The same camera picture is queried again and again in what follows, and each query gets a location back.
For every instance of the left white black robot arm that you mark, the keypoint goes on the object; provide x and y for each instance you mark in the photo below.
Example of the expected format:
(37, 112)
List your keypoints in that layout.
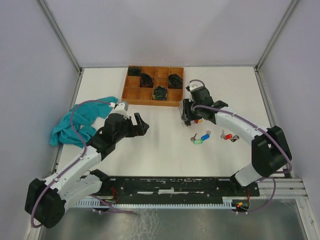
(48, 200)

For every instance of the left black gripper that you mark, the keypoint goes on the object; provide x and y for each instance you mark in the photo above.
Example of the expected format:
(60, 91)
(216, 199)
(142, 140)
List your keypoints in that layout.
(134, 128)

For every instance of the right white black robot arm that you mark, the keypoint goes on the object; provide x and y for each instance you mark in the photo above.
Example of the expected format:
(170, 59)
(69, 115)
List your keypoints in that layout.
(270, 152)

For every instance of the grey slotted cable duct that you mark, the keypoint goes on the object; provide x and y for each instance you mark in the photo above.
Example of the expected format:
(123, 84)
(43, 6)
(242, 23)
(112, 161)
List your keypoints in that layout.
(90, 202)

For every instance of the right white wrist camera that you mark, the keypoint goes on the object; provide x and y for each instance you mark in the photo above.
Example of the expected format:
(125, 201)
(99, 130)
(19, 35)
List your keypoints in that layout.
(193, 86)

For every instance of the rolled dark tie centre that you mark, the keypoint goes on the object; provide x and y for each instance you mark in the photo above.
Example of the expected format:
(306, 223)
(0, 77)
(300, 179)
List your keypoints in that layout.
(146, 81)

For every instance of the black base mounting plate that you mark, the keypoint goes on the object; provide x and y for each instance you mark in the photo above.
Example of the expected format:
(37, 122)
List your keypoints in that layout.
(173, 190)

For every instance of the key with blue tag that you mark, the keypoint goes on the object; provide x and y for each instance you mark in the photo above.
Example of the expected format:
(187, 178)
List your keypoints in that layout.
(206, 135)

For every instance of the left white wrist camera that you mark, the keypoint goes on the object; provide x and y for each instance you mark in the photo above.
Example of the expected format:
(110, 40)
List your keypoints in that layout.
(122, 109)

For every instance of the key with green tag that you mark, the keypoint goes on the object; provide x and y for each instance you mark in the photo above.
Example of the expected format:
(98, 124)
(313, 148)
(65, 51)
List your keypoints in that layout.
(196, 141)

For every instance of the key with black tag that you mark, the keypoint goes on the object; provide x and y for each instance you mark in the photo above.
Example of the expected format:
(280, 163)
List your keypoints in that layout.
(235, 138)

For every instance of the teal cloth towel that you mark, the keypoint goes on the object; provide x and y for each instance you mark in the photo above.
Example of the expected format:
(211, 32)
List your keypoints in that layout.
(75, 127)

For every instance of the rolled dark tie right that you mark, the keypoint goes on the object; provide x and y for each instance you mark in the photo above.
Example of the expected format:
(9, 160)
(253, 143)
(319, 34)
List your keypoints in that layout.
(175, 81)

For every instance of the rolled dark tie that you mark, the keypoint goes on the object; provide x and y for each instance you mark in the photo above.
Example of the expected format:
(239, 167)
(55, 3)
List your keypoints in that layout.
(175, 81)
(146, 81)
(134, 71)

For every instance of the key with red tag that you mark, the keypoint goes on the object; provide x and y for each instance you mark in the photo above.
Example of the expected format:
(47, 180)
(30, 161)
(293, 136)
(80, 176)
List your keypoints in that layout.
(225, 136)

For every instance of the rolled dark tie top left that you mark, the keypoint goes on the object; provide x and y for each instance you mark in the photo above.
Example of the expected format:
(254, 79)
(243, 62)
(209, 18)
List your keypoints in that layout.
(134, 71)

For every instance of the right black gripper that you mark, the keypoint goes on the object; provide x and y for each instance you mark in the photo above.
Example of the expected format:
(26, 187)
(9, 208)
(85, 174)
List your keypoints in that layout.
(186, 114)

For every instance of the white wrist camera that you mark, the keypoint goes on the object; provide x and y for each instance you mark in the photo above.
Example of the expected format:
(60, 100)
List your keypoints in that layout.
(122, 109)
(193, 86)

